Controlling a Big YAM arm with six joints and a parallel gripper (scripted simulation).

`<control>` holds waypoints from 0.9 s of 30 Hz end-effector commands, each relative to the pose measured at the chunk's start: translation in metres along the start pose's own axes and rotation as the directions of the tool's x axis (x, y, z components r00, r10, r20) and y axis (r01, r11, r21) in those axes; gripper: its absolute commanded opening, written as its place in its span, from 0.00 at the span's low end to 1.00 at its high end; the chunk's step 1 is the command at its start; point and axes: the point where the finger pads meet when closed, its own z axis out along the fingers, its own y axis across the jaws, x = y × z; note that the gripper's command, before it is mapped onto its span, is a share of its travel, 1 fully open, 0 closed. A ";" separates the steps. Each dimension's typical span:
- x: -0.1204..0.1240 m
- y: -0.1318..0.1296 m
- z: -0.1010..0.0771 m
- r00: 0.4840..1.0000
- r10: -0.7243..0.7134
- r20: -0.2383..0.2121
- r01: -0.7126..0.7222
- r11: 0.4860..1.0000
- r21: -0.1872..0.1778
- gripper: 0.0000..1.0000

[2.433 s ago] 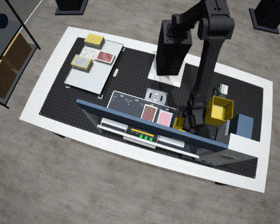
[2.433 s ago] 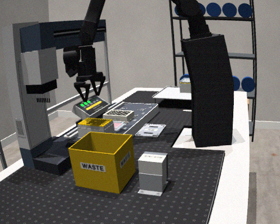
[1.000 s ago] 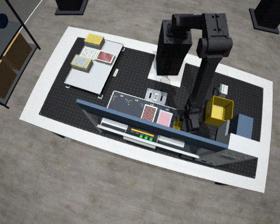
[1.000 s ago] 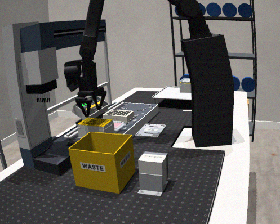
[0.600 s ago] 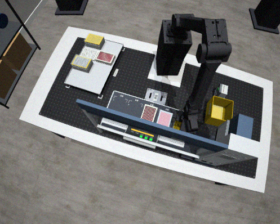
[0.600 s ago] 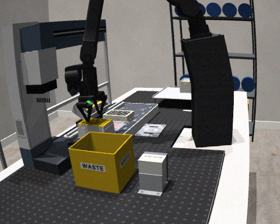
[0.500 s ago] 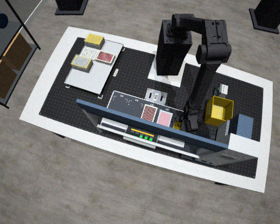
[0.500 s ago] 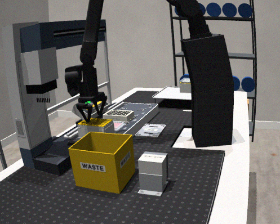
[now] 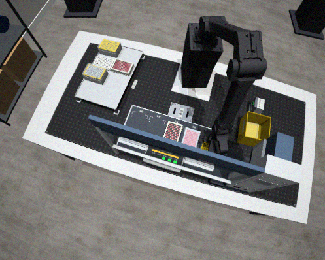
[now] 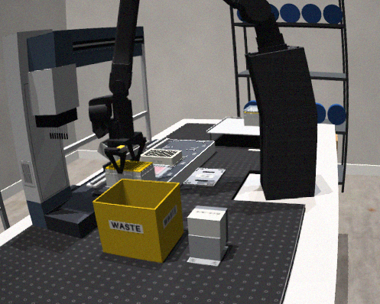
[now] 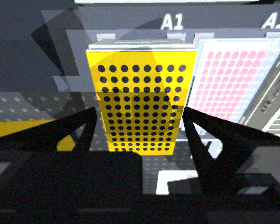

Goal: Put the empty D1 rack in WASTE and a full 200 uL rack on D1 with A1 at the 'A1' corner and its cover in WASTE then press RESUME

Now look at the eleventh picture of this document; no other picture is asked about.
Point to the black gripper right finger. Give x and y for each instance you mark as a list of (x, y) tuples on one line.
[(245, 150)]

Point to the yellow waste bin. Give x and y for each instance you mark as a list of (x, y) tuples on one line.
[(66, 144)]

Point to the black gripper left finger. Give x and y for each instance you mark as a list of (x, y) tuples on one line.
[(45, 137)]

